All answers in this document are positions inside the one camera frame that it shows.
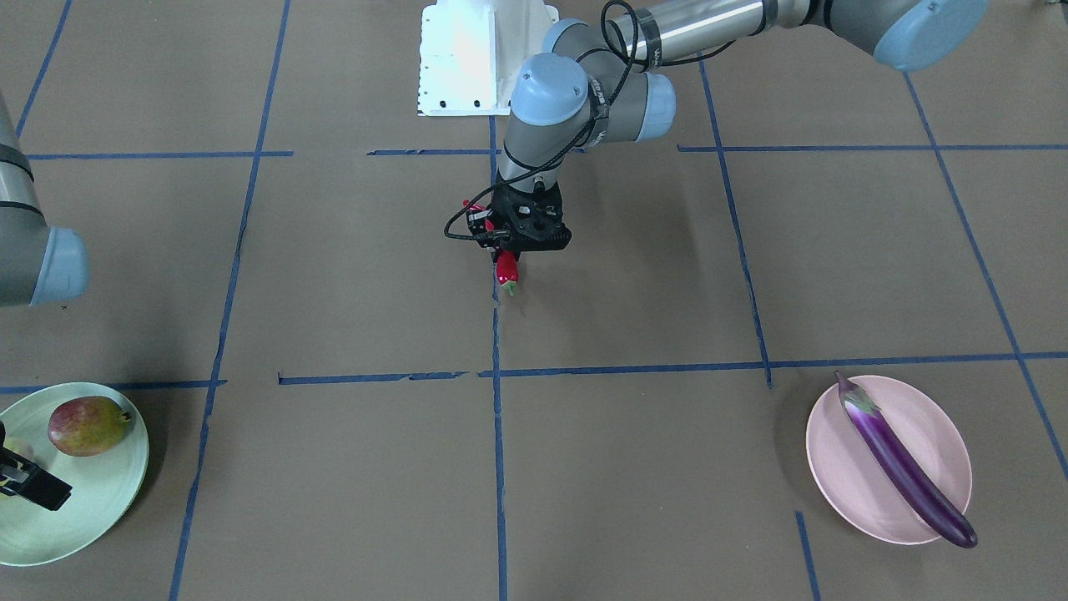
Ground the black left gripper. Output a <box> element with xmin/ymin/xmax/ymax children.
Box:
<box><xmin>491</xmin><ymin>183</ymin><xmax>563</xmax><ymax>220</ymax></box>

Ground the red chili pepper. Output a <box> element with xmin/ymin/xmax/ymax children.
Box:
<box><xmin>493</xmin><ymin>250</ymin><xmax>520</xmax><ymax>295</ymax></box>

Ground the red yellow mango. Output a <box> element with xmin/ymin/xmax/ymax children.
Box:
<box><xmin>47</xmin><ymin>396</ymin><xmax>131</xmax><ymax>457</ymax></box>

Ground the purple eggplant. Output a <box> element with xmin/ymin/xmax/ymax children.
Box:
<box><xmin>834</xmin><ymin>371</ymin><xmax>978</xmax><ymax>550</ymax></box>

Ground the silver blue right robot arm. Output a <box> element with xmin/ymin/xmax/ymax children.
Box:
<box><xmin>1</xmin><ymin>104</ymin><xmax>88</xmax><ymax>511</ymax></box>

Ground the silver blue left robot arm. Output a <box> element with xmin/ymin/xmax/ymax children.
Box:
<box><xmin>483</xmin><ymin>1</ymin><xmax>988</xmax><ymax>230</ymax></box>

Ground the green plate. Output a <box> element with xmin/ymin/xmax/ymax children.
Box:
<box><xmin>1</xmin><ymin>381</ymin><xmax>150</xmax><ymax>567</ymax></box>

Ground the white pillar with base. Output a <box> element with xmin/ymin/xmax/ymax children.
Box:
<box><xmin>417</xmin><ymin>1</ymin><xmax>560</xmax><ymax>117</ymax></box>

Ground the pink plate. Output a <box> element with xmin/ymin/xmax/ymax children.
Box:
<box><xmin>805</xmin><ymin>374</ymin><xmax>974</xmax><ymax>545</ymax></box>

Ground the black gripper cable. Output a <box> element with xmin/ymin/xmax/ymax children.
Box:
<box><xmin>444</xmin><ymin>0</ymin><xmax>735</xmax><ymax>243</ymax></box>

